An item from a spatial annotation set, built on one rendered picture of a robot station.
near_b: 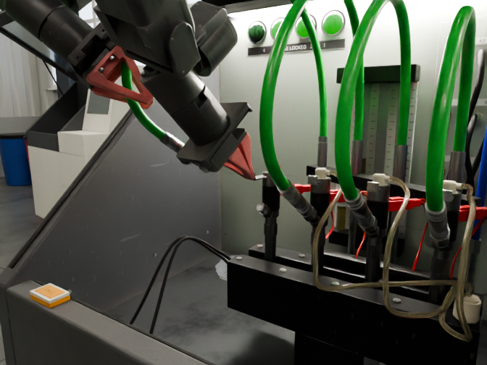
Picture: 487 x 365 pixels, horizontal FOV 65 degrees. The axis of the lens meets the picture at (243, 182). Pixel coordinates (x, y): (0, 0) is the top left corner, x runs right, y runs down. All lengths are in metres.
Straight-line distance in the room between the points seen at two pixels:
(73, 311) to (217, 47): 0.39
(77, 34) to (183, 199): 0.47
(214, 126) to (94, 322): 0.29
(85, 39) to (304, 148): 0.52
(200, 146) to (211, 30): 0.14
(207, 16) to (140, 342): 0.38
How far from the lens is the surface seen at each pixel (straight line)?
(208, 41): 0.47
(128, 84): 0.54
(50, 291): 0.62
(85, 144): 3.32
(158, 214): 0.85
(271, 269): 0.58
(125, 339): 0.50
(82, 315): 0.57
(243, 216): 0.98
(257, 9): 0.90
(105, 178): 0.74
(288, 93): 0.88
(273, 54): 0.41
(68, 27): 0.55
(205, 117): 0.46
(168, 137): 0.56
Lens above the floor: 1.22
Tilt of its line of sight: 12 degrees down
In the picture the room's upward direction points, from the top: straight up
